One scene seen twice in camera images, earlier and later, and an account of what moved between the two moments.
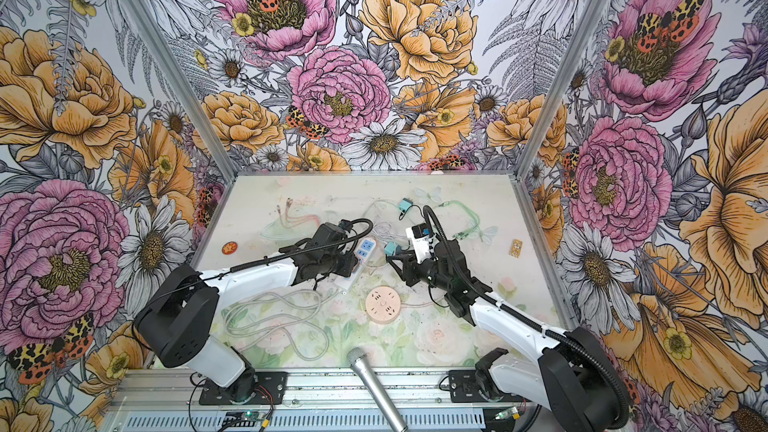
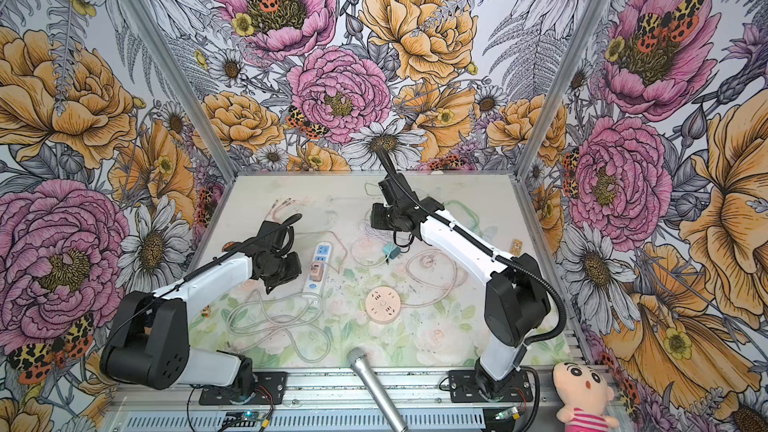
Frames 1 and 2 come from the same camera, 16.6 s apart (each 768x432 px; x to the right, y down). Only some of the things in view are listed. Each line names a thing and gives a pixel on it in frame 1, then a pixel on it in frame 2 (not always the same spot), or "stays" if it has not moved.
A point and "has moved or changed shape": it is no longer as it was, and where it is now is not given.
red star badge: x=229 y=248 stays
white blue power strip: x=364 y=254 has moved or changed shape
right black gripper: x=409 y=267 -> x=377 y=221
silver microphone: x=358 y=360 stays
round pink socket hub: x=383 y=304 stays
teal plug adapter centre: x=390 y=248 stays
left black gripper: x=349 y=264 -> x=294 y=270
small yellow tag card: x=515 y=248 stays
